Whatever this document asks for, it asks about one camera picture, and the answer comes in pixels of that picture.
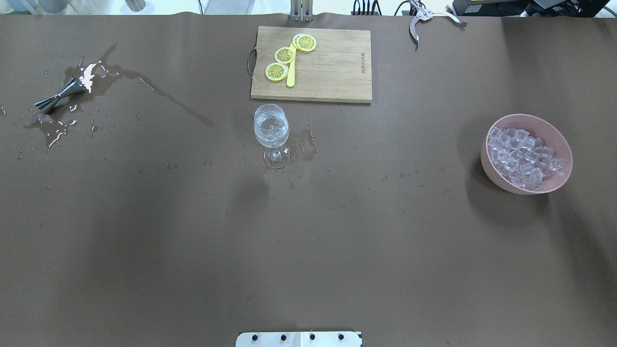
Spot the clear ice cube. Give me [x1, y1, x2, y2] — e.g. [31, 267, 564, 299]
[262, 117, 287, 138]

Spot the steel double jigger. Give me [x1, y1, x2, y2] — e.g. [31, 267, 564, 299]
[34, 76, 87, 115]

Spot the clear wine glass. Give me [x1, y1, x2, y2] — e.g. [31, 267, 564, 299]
[254, 104, 291, 169]

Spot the clear ice cubes pile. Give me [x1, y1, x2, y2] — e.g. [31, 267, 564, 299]
[486, 127, 564, 191]

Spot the yellow plastic knife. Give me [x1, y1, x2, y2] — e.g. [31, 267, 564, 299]
[286, 42, 297, 88]

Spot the bamboo cutting board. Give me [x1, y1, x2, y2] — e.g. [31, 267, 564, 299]
[250, 26, 373, 105]

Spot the lemon slice middle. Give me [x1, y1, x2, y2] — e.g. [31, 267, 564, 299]
[274, 46, 296, 65]

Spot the lemon slice far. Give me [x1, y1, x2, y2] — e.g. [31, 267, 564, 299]
[292, 33, 317, 52]

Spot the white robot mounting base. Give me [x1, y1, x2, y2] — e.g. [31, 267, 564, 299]
[235, 330, 363, 347]

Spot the metal reacher grabber tool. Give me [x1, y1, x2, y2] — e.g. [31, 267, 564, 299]
[407, 0, 468, 49]

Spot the pink bowl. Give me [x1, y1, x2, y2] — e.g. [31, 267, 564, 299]
[480, 114, 573, 195]

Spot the lemon slice near handle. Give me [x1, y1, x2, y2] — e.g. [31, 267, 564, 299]
[264, 62, 289, 82]

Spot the aluminium frame post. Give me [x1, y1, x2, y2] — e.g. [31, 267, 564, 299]
[289, 0, 314, 22]

